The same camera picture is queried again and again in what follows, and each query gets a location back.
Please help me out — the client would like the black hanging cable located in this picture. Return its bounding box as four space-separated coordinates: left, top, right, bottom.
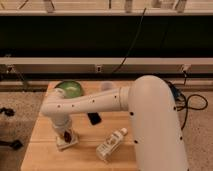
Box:
109 7 148 74

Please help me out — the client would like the clear plastic bottle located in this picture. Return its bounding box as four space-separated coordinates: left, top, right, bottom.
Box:
96 128 128 161

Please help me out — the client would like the black floor cable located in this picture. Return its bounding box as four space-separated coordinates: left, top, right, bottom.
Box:
163 69 209 131

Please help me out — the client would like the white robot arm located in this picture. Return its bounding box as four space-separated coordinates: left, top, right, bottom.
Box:
41 75 189 171

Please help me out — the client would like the black clamp lower left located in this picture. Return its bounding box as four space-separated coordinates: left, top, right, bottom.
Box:
0 140 23 150

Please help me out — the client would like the dark red pepper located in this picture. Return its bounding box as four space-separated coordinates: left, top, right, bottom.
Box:
64 132 72 142

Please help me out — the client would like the black clamp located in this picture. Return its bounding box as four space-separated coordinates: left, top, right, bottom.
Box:
0 108 15 117
0 140 23 150

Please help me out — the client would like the black clamp upper left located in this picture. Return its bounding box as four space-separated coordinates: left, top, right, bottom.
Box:
0 108 15 117

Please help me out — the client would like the black rectangular phone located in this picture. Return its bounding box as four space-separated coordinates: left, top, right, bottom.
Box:
87 113 102 125

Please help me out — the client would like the green bowl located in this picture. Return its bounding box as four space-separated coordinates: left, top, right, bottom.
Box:
55 81 83 99

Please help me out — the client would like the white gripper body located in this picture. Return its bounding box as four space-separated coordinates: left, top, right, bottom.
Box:
51 115 72 138

